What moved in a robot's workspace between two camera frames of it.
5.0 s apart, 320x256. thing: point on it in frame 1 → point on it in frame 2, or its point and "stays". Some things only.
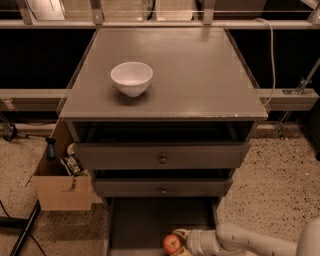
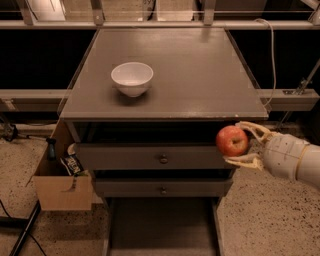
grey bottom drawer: (137, 226) stays
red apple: (171, 244) → (231, 140)
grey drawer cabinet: (161, 117) stays
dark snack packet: (72, 164) stays
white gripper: (197, 242) → (282, 155)
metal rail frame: (27, 100) stays
